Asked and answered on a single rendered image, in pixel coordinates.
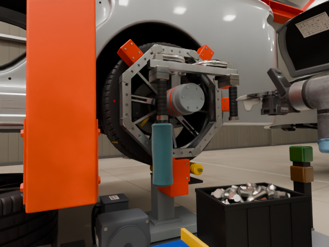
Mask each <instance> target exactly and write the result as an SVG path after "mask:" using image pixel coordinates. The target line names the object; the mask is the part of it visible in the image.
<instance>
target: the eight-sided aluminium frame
mask: <svg viewBox="0 0 329 247"><path fill-rule="evenodd" d="M158 53H166V54H169V53H172V54H173V55H177V56H179V55H184V59H185V61H187V62H188V63H189V64H194V63H196V62H200V61H203V60H202V59H201V58H200V57H199V54H198V53H197V52H196V51H195V50H191V49H181V48H175V47H168V46H162V45H154V46H153V47H151V48H150V49H149V50H148V51H147V52H146V53H145V54H144V55H143V56H142V57H141V58H140V59H138V60H137V61H136V62H135V63H134V64H133V65H132V66H131V67H130V68H129V69H128V70H126V71H125V72H124V73H123V74H122V75H121V76H120V77H119V125H120V126H121V127H122V128H123V130H125V131H126V132H127V133H128V134H129V135H130V136H131V137H132V138H133V139H134V140H135V141H136V142H137V143H138V144H139V145H140V146H141V147H142V148H143V149H144V150H145V151H146V152H147V153H148V154H149V155H150V156H151V157H152V142H151V141H150V140H149V139H148V138H147V137H146V136H145V135H144V134H143V133H142V132H141V131H140V130H139V129H138V128H137V126H136V125H135V124H134V123H133V122H132V118H131V78H132V77H133V76H134V75H135V74H137V73H138V72H139V71H140V70H141V69H142V68H143V67H144V66H145V65H146V64H147V61H148V60H149V59H152V58H153V55H155V54H158ZM201 79H202V80H203V81H204V83H205V84H206V85H207V86H208V88H209V114H210V122H209V123H208V125H207V126H206V127H205V128H204V130H203V131H202V132H201V133H200V135H199V136H198V137H197V138H196V140H195V141H194V142H193V143H192V144H191V146H190V147H189V148H173V158H177V157H194V156H198V155H199V154H200V153H201V152H202V150H203V149H204V147H205V146H206V145H207V143H208V142H209V141H210V140H211V138H212V137H213V136H214V134H215V133H216V132H217V131H218V129H220V127H221V126H222V120H223V119H222V101H221V89H218V80H215V76H214V75H205V74H202V77H201Z"/></svg>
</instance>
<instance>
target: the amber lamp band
mask: <svg viewBox="0 0 329 247"><path fill-rule="evenodd" d="M290 179H291V180H292V181H296V182H301V183H308V182H313V181H314V169H313V167H312V166H307V167H300V166H293V165H292V166H290Z"/></svg>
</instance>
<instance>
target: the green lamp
mask: <svg viewBox="0 0 329 247"><path fill-rule="evenodd" d="M289 156H290V161H292V162H300V163H306V162H312V161H313V148H312V147H311V146H290V147H289Z"/></svg>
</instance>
